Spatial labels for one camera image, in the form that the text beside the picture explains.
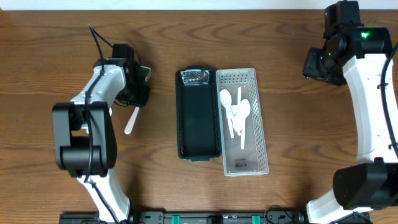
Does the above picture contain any white plastic fork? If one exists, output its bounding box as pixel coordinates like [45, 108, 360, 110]
[124, 106, 140, 135]

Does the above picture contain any white spoon vertical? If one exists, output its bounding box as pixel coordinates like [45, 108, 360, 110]
[220, 89, 234, 139]

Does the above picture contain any white spoon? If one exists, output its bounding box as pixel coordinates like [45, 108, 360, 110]
[231, 86, 242, 116]

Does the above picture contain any white spoon horizontal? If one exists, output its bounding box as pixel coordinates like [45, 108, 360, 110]
[239, 99, 251, 150]

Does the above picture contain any white spoon diagonal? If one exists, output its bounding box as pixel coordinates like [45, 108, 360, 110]
[231, 103, 246, 136]

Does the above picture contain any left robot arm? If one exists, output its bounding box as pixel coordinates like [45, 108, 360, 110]
[52, 44, 151, 223]

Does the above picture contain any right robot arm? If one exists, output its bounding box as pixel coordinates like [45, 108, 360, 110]
[303, 1, 397, 223]

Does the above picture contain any black perforated plastic basket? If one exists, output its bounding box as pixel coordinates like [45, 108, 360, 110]
[175, 65, 221, 162]

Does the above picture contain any clear perforated plastic basket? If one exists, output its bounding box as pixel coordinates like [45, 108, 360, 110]
[215, 68, 269, 177]

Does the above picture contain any right black cable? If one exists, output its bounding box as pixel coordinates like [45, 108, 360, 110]
[379, 42, 398, 159]

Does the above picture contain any black cable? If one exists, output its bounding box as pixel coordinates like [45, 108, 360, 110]
[83, 24, 121, 224]
[379, 42, 398, 159]

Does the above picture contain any left black cable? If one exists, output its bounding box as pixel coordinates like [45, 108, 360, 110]
[83, 24, 121, 224]

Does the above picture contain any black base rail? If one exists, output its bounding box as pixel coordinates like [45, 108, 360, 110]
[58, 205, 312, 224]

